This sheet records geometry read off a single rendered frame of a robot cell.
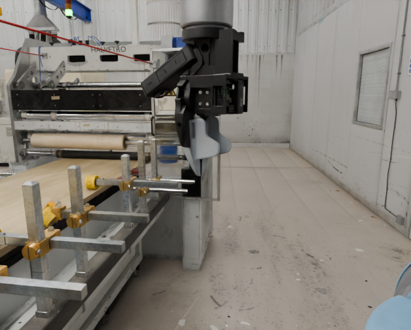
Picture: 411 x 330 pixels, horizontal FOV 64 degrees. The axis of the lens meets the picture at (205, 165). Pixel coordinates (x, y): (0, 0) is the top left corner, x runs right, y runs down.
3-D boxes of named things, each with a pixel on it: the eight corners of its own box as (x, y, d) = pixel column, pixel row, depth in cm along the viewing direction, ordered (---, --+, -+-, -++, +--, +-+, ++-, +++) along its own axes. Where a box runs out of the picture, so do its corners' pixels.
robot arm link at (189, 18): (168, -4, 45) (201, 8, 51) (169, 32, 46) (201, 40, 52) (216, -13, 41) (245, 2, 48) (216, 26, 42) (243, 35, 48)
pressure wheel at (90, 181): (91, 182, 180) (96, 192, 185) (97, 172, 186) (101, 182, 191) (82, 181, 181) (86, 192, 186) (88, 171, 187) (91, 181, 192)
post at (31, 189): (53, 314, 113) (38, 179, 103) (47, 321, 110) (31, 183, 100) (44, 313, 114) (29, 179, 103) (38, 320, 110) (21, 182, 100)
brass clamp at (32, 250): (63, 242, 115) (61, 228, 114) (38, 261, 102) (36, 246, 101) (46, 241, 116) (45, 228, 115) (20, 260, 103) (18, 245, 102)
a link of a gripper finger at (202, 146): (214, 183, 47) (214, 118, 45) (181, 178, 50) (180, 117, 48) (225, 179, 50) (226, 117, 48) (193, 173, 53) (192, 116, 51)
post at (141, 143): (147, 214, 210) (144, 139, 200) (145, 216, 207) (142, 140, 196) (142, 213, 210) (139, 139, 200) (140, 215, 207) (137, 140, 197)
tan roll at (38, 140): (190, 150, 264) (190, 135, 261) (186, 152, 252) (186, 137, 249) (29, 146, 285) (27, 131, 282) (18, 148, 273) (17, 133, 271)
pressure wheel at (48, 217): (55, 223, 142) (64, 210, 139) (43, 230, 134) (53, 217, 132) (44, 214, 142) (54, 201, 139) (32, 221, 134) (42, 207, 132)
